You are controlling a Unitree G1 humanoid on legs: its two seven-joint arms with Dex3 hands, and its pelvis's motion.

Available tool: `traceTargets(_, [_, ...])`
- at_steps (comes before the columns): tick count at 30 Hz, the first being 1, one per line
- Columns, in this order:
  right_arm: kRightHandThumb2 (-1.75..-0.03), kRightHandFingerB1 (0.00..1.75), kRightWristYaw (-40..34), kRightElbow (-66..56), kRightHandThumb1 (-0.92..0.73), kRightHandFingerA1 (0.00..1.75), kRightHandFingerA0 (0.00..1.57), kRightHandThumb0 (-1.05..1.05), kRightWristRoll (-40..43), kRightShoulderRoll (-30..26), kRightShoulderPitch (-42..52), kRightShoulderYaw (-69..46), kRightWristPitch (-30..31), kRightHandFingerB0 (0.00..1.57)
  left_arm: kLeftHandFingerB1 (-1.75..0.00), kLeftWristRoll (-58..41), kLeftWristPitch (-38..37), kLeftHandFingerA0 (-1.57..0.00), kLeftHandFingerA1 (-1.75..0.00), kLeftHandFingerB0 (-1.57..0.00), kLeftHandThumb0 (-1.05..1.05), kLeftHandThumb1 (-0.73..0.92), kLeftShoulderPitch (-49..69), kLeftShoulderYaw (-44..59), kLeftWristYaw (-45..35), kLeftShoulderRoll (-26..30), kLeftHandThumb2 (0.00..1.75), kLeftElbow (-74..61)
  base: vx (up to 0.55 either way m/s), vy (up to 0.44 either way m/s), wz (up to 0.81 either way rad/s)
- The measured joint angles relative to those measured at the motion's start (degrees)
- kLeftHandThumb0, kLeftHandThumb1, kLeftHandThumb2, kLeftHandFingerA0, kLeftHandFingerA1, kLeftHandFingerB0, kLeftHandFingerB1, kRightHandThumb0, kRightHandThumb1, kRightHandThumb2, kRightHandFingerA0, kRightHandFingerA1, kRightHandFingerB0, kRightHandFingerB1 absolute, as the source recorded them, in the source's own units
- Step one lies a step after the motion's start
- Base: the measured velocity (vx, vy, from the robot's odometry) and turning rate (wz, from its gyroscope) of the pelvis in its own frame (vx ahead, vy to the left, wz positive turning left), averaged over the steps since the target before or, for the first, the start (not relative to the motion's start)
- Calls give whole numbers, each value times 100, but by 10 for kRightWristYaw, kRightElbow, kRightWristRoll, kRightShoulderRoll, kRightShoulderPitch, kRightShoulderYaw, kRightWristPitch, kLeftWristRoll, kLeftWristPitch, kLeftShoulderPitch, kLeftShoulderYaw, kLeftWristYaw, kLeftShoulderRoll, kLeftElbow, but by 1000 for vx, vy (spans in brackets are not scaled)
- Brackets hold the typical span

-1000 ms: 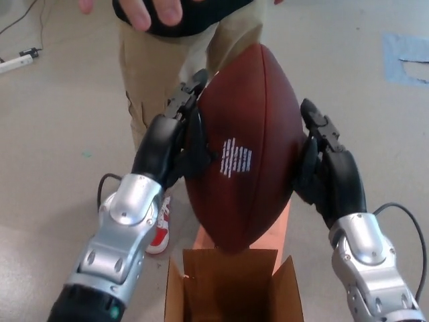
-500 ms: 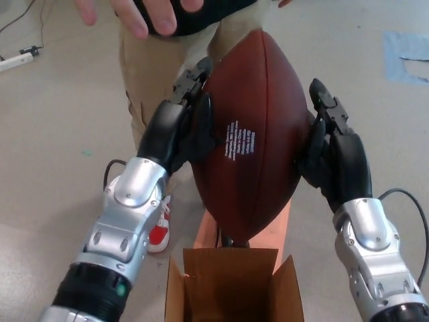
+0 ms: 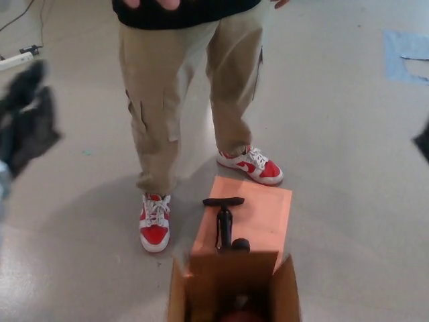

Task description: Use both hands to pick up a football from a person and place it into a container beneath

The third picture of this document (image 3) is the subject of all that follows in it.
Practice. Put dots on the person's right red white sneaker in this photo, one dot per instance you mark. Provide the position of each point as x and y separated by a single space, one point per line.
154 231

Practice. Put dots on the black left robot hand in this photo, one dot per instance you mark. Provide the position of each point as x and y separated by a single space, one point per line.
30 131

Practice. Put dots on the blue torn floor sheet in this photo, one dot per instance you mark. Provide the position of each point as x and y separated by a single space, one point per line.
393 60

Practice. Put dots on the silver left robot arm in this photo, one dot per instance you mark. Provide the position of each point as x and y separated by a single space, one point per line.
4 188

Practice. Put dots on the black power adapter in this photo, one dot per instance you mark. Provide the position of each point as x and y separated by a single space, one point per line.
31 49

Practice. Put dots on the person's right hand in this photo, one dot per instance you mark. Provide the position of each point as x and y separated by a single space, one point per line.
169 4

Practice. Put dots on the person's left hand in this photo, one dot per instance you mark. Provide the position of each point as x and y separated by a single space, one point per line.
281 2

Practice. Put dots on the black hand air pump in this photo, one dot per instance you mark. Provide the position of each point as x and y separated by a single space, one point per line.
225 228

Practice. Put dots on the person's red white sneaker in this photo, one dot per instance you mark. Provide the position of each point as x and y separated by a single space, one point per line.
263 169
154 231

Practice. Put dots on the person in khaki trousers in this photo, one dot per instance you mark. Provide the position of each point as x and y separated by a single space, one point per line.
157 100

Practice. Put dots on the person's left red white sneaker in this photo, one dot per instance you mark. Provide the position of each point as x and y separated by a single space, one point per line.
263 169

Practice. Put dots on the white power strip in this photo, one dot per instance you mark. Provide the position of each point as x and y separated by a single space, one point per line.
13 61

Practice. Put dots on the brown cardboard box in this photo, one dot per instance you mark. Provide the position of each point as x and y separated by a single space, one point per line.
234 278

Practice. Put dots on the black shirt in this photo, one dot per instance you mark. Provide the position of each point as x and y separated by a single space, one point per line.
187 13

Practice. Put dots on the brown junior football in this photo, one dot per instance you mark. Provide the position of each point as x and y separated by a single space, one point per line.
239 313

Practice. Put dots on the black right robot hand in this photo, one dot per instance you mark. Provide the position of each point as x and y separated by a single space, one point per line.
423 141

